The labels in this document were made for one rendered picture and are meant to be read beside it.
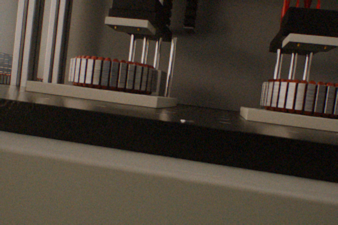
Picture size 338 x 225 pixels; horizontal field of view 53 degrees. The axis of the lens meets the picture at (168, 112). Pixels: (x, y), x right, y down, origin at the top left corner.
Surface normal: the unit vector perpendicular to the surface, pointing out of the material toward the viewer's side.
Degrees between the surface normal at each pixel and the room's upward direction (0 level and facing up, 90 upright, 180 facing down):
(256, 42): 90
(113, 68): 90
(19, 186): 90
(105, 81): 90
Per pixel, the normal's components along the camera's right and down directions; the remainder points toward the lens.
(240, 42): -0.16, 0.04
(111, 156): 0.12, -0.99
